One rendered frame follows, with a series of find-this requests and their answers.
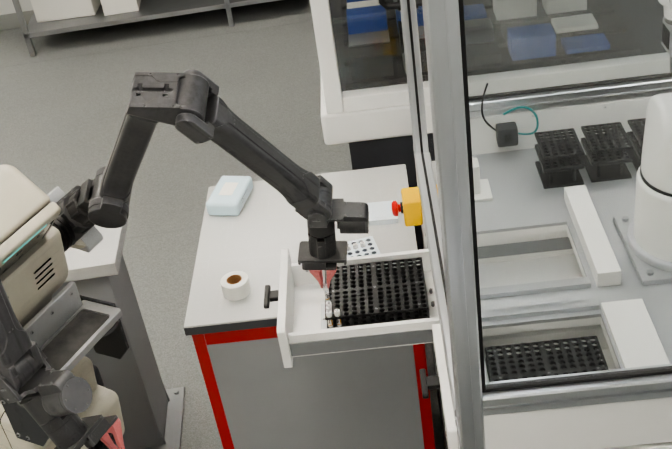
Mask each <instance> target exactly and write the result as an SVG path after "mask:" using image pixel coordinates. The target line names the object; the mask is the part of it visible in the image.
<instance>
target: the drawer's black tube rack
mask: <svg viewBox="0 0 672 449"><path fill-rule="evenodd" d="M416 260H420V261H416ZM408 261H412V262H408ZM400 262H404V263H400ZM392 263H396V264H392ZM378 264H380V265H379V266H377V265H378ZM384 264H387V265H384ZM417 264H420V265H417ZM368 265H369V267H366V266H368ZM408 265H412V266H408ZM360 266H362V267H361V268H359V267H360ZM394 266H395V267H396V268H393V267H394ZM400 266H404V267H400ZM351 267H354V268H352V269H351ZM386 267H388V268H387V269H385V268H386ZM343 268H347V269H343ZM378 268H381V269H379V270H377V269H378ZM337 269H339V270H336V273H339V274H335V275H334V276H333V291H330V290H331V289H329V292H333V313H332V314H334V310H335V309H339V310H340V316H339V317H336V316H335V314H334V320H333V327H332V328H339V327H338V326H337V323H336V319H341V323H342V326H340V327H348V326H357V325H367V324H376V323H386V322H395V321H405V320H414V319H424V318H430V315H429V305H428V298H427V291H426V284H425V277H424V270H423V263H422V257H418V258H409V259H400V260H391V261H381V262H372V263H363V264H354V265H345V266H337ZM368 269H370V270H369V271H367V270H368ZM359 270H363V271H359ZM351 271H355V272H351ZM343 272H347V273H343Z"/></svg>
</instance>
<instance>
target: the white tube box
mask: <svg viewBox="0 0 672 449"><path fill-rule="evenodd" d="M361 241H364V242H365V247H363V248H362V247H361V246H360V242H361ZM353 243H357V244H358V249H353ZM348 245H350V248H351V250H350V251H347V257H356V256H366V255H375V254H381V253H380V251H379V249H378V247H377V245H376V243H375V240H374V238H373V236H369V237H365V238H361V239H356V240H352V241H348Z"/></svg>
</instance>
